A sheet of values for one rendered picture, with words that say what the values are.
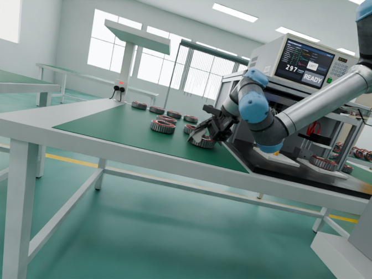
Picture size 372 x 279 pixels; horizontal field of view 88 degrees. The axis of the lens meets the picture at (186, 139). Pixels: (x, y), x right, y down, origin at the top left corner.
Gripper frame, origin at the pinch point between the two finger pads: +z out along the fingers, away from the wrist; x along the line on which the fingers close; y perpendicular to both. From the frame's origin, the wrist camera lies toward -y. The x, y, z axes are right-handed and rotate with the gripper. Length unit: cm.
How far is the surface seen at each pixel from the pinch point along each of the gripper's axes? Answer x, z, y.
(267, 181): 7.1, -13.6, 27.4
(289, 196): 15.8, -12.8, 32.3
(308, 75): 47, -39, -16
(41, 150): -64, 97, -63
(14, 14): -186, 221, -549
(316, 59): 47, -45, -19
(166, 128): -13.1, 3.0, -8.1
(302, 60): 41, -42, -21
